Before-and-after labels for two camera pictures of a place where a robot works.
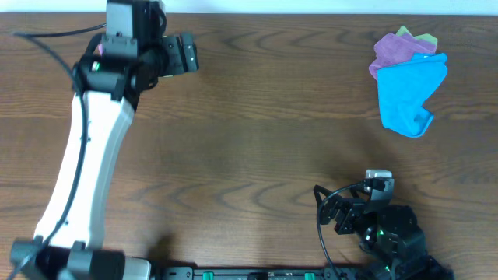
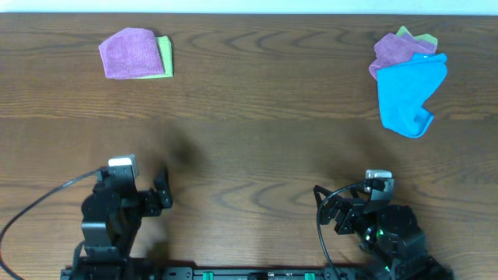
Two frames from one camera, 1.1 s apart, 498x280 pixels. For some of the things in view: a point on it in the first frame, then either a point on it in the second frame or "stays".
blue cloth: [404, 89] stays
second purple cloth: [393, 49] stays
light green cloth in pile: [424, 36] stays
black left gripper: [170, 49] to [152, 202]
